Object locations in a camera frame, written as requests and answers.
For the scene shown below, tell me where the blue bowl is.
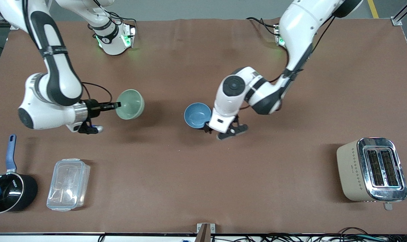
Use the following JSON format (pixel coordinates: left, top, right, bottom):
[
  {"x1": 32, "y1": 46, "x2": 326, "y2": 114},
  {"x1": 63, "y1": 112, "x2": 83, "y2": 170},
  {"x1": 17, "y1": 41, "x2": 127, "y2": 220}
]
[{"x1": 184, "y1": 103, "x2": 212, "y2": 129}]

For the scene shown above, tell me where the green bowl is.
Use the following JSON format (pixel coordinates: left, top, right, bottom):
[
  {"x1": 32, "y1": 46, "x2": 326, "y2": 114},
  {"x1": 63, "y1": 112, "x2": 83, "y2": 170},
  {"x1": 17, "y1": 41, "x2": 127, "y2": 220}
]
[{"x1": 115, "y1": 89, "x2": 145, "y2": 120}]

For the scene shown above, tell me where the clear plastic food container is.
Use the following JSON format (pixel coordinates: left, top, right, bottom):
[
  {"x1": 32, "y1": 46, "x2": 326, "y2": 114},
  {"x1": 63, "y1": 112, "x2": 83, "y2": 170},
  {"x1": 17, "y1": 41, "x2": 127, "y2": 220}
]
[{"x1": 46, "y1": 158, "x2": 91, "y2": 212}]

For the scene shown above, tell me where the glass lid with blue knob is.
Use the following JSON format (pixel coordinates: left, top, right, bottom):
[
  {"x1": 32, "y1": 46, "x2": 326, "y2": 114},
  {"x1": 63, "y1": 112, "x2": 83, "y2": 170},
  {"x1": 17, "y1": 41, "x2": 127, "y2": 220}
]
[{"x1": 0, "y1": 173, "x2": 24, "y2": 213}]

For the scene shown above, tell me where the beige chrome two-slot toaster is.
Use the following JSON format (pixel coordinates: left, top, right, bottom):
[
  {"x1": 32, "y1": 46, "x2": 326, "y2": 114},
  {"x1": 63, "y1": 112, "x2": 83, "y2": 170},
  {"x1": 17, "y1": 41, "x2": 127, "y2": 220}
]
[{"x1": 336, "y1": 137, "x2": 407, "y2": 211}]

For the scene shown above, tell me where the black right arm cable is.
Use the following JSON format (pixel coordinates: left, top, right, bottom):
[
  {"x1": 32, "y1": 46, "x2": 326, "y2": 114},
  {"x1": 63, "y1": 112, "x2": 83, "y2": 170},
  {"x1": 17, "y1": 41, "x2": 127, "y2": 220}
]
[{"x1": 81, "y1": 82, "x2": 114, "y2": 103}]

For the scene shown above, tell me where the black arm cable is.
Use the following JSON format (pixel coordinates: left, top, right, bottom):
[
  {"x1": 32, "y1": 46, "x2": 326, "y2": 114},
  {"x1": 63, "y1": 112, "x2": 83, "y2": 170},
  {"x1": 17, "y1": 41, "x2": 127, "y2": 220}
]
[
  {"x1": 246, "y1": 16, "x2": 291, "y2": 83},
  {"x1": 81, "y1": 82, "x2": 114, "y2": 103}
]

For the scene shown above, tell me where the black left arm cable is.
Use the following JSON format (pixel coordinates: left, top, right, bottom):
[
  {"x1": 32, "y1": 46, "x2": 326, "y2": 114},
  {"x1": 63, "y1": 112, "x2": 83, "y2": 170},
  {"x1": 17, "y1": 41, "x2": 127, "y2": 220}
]
[{"x1": 246, "y1": 16, "x2": 291, "y2": 83}]

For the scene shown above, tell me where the metal table edge bracket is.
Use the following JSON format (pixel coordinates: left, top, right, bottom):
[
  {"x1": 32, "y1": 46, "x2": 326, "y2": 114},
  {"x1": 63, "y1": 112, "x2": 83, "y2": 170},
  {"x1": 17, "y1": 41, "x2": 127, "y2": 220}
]
[{"x1": 196, "y1": 223, "x2": 216, "y2": 242}]

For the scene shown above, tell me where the black saucepan with blue handle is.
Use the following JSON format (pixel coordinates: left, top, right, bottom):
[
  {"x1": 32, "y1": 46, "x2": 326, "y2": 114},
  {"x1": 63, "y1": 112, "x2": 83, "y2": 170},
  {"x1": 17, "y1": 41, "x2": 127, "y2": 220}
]
[{"x1": 0, "y1": 134, "x2": 38, "y2": 214}]

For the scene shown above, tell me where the black floor cable bundle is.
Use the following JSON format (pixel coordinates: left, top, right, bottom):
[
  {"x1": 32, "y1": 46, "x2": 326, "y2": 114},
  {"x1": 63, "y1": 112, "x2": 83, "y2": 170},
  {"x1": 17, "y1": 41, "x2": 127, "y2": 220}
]
[{"x1": 257, "y1": 227, "x2": 407, "y2": 242}]

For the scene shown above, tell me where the aluminium frame profile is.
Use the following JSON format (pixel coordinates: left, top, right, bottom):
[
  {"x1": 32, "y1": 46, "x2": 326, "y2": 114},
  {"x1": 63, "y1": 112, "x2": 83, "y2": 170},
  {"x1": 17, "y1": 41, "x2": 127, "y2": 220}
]
[{"x1": 391, "y1": 0, "x2": 407, "y2": 26}]

